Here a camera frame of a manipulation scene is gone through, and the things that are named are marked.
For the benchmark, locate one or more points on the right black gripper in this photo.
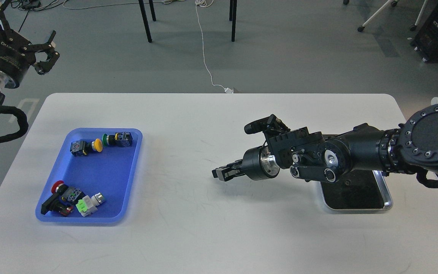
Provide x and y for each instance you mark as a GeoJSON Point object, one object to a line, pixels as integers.
{"type": "Point", "coordinates": [257, 164]}

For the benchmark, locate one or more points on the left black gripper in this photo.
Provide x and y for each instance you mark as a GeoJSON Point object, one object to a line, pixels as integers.
{"type": "Point", "coordinates": [14, 63]}

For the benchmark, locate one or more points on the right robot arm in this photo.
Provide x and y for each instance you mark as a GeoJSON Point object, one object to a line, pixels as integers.
{"type": "Point", "coordinates": [412, 148]}

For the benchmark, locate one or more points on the metal tray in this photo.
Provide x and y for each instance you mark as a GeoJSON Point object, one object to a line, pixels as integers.
{"type": "Point", "coordinates": [360, 191]}

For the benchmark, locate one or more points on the blue plastic tray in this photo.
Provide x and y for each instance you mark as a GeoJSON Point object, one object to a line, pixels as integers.
{"type": "Point", "coordinates": [110, 173]}

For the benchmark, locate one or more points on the black table leg left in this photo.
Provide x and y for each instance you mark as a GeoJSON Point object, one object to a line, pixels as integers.
{"type": "Point", "coordinates": [145, 18]}

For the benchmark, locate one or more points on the black table leg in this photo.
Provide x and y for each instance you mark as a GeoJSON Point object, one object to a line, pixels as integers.
{"type": "Point", "coordinates": [233, 4]}
{"type": "Point", "coordinates": [145, 18]}

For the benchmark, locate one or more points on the red emergency stop button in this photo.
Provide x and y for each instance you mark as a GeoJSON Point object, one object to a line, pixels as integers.
{"type": "Point", "coordinates": [67, 193]}

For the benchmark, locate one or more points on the black table leg right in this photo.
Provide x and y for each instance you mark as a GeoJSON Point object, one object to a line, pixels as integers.
{"type": "Point", "coordinates": [233, 4]}

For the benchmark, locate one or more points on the white chair base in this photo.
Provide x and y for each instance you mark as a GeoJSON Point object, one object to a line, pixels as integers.
{"type": "Point", "coordinates": [394, 3]}

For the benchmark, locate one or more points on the green push button switch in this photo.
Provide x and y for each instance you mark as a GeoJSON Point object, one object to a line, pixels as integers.
{"type": "Point", "coordinates": [118, 139]}

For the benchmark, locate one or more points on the yellow push button switch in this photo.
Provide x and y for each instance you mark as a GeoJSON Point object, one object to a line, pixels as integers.
{"type": "Point", "coordinates": [83, 148]}

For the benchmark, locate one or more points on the white green switch module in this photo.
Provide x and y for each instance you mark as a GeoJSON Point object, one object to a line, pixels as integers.
{"type": "Point", "coordinates": [88, 204]}

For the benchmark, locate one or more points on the black selector switch part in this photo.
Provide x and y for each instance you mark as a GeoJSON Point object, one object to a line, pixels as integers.
{"type": "Point", "coordinates": [54, 204]}

